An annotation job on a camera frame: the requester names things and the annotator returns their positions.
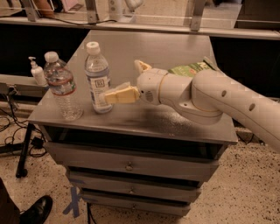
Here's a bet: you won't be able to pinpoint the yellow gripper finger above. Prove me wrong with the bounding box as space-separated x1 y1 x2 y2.
134 59 151 74
99 82 140 104

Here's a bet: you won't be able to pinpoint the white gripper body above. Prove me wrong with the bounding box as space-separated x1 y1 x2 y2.
136 68 168 105

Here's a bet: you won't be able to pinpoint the blue label plastic bottle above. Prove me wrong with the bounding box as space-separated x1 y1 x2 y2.
84 41 113 114

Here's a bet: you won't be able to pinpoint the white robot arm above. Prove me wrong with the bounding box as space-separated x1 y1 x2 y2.
99 60 280 151

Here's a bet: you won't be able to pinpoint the green jalapeno chip bag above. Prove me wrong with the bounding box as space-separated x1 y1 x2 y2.
169 57 217 78

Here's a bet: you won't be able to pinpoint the clear red label water bottle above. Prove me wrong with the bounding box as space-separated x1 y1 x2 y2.
44 52 83 121

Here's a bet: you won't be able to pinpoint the white pump dispenser bottle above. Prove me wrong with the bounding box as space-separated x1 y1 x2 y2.
29 56 47 86

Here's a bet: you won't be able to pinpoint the grey drawer cabinet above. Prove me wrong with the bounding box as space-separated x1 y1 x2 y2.
28 30 239 217

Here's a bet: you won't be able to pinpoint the top grey drawer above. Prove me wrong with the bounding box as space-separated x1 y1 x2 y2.
45 142 219 181

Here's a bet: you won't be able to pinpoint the grey drawer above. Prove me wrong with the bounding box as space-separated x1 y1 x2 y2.
45 142 219 181
66 171 201 202
80 192 190 216

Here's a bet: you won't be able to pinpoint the middle grey drawer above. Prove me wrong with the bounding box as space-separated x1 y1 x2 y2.
66 171 201 202

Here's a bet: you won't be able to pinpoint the bottom grey drawer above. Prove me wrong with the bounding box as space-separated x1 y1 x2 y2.
80 192 190 216

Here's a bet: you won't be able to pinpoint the blue tape cross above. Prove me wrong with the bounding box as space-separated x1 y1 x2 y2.
62 186 81 218

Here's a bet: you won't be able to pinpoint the black stand leg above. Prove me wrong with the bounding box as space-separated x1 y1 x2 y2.
16 123 34 179

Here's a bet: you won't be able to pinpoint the black leather shoe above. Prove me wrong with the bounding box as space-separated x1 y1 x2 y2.
19 195 53 224

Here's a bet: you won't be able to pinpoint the grey metal rail shelf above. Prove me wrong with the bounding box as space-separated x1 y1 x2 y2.
0 0 280 40

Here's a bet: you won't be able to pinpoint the black floor cables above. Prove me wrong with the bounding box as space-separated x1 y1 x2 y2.
0 87 47 158

